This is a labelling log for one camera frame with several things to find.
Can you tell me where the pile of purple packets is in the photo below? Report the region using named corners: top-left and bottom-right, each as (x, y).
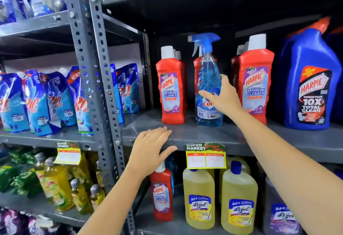
top-left (0, 207), bottom-right (79, 235)

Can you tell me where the person's left forearm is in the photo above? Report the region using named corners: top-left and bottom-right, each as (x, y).
top-left (78, 166), bottom-right (148, 235)

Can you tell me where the grey metal shelving rack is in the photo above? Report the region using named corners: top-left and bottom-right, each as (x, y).
top-left (0, 0), bottom-right (118, 228)
top-left (80, 0), bottom-right (343, 235)

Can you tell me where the person's right hand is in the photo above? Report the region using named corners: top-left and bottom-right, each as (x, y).
top-left (198, 74), bottom-right (244, 117)

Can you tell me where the small red bathroom cleaner bottle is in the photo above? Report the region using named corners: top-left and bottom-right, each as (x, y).
top-left (150, 161), bottom-right (174, 222)

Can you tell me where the row of yellow dishwash bottles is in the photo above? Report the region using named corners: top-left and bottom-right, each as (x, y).
top-left (34, 150), bottom-right (106, 215)

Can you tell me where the blue toilet cleaner bottle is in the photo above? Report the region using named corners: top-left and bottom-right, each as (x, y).
top-left (279, 16), bottom-right (342, 131)
top-left (325, 26), bottom-right (343, 123)

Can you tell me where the blue glass cleaner spray bottle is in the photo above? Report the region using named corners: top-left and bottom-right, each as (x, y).
top-left (188, 32), bottom-right (224, 127)

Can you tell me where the row of blue detergent pouches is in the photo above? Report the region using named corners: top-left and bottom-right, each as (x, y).
top-left (0, 63), bottom-right (140, 138)

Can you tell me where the pile of green packets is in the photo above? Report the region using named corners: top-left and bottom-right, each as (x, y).
top-left (0, 146), bottom-right (44, 198)

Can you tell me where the yellow and green price tag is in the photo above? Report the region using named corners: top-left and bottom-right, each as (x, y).
top-left (185, 143), bottom-right (227, 170)
top-left (53, 141), bottom-right (82, 166)

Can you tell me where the person's left hand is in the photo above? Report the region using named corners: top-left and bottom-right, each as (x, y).
top-left (126, 127), bottom-right (178, 182)

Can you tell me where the purple floor cleaner bottle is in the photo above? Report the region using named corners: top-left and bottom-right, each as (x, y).
top-left (262, 176), bottom-right (304, 235)

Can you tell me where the yellow floor cleaner bottle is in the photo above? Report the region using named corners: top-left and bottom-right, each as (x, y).
top-left (182, 167), bottom-right (215, 230)
top-left (219, 155), bottom-right (251, 176)
top-left (221, 160), bottom-right (258, 235)

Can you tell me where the person's right forearm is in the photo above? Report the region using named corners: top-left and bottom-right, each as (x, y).
top-left (231, 108), bottom-right (343, 235)

